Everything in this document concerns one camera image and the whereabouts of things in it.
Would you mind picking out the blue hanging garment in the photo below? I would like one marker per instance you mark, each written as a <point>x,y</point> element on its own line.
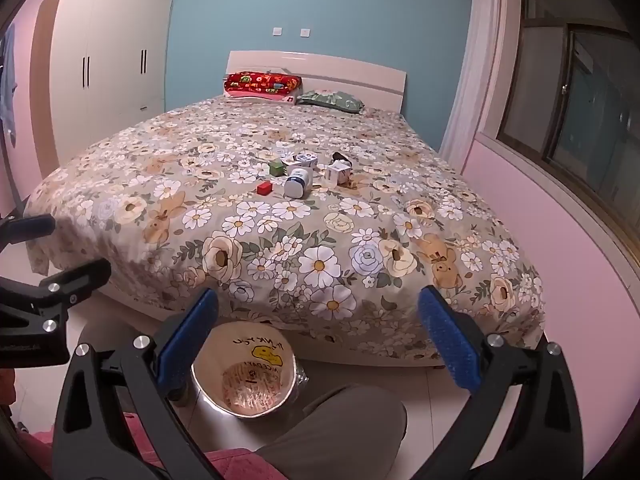
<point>6,90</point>

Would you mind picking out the white bed headboard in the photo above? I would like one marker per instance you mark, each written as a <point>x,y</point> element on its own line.
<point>350,72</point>

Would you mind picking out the red printed folded blanket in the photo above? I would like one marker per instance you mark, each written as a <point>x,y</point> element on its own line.
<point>260,82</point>

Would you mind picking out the white wardrobe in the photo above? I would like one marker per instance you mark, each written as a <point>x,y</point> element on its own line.
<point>110,60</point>

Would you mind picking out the red cube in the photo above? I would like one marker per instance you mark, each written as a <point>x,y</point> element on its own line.
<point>264,188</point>

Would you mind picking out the person's leg in grey pants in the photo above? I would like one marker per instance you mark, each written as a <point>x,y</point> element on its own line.
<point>340,430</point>

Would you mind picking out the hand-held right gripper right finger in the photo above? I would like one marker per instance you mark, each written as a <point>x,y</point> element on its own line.
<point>447,345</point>

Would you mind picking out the person's foot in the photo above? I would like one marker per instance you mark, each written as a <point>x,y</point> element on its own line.
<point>182,396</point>

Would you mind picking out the white carton with print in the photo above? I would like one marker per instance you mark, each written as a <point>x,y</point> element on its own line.
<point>302,160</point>

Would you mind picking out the white bin with printed liner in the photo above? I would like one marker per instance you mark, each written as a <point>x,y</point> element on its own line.
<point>240,360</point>

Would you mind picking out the white cylindrical jar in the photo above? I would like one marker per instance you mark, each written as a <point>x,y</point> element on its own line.
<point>298,183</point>

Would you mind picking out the green floral pillow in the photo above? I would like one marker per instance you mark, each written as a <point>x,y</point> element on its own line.
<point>330,100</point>

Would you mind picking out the white curtain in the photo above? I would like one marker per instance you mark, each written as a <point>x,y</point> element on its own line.
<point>475,60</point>

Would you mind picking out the floral bedspread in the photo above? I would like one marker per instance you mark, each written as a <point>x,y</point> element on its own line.
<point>300,225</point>

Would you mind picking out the small white box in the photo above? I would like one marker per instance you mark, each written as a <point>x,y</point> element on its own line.
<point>337,174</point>

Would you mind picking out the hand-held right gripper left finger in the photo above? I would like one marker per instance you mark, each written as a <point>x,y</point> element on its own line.
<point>187,345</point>

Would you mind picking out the pink cloth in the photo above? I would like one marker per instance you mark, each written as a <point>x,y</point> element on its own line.
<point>235,465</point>

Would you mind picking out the dark framed window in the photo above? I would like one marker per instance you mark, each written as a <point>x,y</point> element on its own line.
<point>590,95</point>

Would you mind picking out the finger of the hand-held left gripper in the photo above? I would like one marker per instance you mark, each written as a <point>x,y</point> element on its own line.
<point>30,227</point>
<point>75,277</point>

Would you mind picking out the green cube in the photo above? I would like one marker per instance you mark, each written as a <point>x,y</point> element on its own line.
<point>275,168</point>

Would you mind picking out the small black object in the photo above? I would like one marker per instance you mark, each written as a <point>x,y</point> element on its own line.
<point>340,156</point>

